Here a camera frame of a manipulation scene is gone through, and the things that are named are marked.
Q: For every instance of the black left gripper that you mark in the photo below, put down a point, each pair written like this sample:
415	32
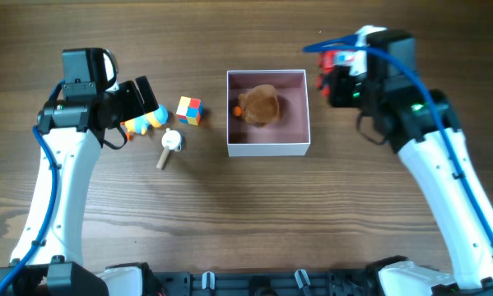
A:
130	90

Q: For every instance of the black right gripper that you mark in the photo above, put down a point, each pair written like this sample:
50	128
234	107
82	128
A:
339	77

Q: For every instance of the red toy fire truck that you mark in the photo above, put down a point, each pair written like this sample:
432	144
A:
332	59

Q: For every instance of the white pink-lined box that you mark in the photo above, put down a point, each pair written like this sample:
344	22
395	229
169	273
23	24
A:
290	135

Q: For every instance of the brown plush toy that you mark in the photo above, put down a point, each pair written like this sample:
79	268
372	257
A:
258	106

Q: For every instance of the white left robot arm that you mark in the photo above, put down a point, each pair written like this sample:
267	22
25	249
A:
47	259

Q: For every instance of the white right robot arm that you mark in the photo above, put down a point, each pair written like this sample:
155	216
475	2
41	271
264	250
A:
443	171

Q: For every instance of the yellow blue duck toy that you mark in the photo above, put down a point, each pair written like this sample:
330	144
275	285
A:
140	125

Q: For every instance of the white wooden rattle drum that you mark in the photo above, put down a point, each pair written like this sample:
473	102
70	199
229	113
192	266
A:
171	141

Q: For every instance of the colourful two-by-two cube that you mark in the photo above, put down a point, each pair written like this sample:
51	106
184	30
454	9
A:
189	110

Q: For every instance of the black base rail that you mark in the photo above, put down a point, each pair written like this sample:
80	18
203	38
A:
295	283

